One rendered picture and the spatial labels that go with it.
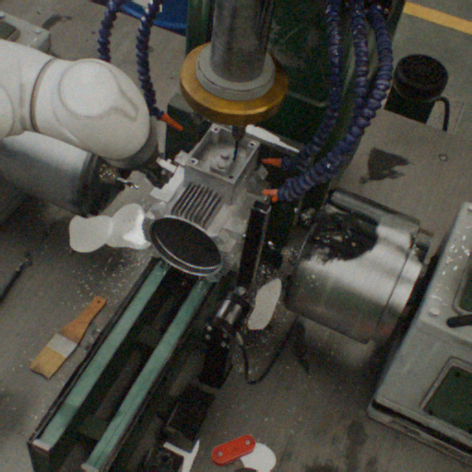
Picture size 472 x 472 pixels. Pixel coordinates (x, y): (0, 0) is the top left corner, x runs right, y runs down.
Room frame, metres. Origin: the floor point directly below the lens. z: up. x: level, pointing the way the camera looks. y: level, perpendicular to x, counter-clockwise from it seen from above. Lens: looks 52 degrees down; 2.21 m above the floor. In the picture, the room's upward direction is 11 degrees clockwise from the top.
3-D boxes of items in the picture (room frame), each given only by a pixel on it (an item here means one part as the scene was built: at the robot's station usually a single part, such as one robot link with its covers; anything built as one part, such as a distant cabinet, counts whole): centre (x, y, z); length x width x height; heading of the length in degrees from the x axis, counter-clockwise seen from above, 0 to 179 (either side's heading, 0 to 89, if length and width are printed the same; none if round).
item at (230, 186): (1.02, 0.05, 1.11); 0.12 x 0.11 x 0.07; 164
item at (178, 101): (1.13, 0.02, 0.97); 0.30 x 0.11 x 0.34; 74
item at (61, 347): (0.77, 0.29, 0.80); 0.21 x 0.05 x 0.01; 158
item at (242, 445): (0.60, -0.07, 0.81); 0.09 x 0.03 x 0.02; 124
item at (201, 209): (0.98, 0.06, 1.02); 0.20 x 0.19 x 0.19; 164
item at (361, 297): (0.88, -0.26, 1.04); 0.41 x 0.25 x 0.25; 74
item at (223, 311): (0.91, -0.10, 0.92); 0.45 x 0.13 x 0.24; 164
